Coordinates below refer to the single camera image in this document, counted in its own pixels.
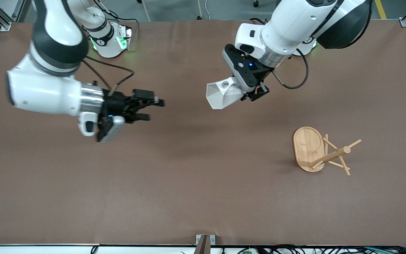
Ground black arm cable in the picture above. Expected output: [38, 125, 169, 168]
[82, 56, 135, 95]
[270, 48, 309, 90]

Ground black cable bundle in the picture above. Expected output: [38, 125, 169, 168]
[236, 244, 406, 254]

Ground metal connector box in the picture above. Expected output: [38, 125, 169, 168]
[118, 25, 133, 50]

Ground white faceted cup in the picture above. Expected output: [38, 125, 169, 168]
[206, 78, 246, 110]

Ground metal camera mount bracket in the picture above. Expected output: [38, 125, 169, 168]
[194, 234, 216, 254]

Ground wooden cup rack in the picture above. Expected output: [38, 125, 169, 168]
[292, 126, 362, 176]

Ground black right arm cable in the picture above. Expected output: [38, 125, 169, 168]
[82, 56, 135, 95]

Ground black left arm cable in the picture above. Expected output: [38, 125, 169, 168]
[270, 48, 309, 90]

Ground brown table cover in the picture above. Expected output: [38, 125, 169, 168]
[0, 19, 406, 246]

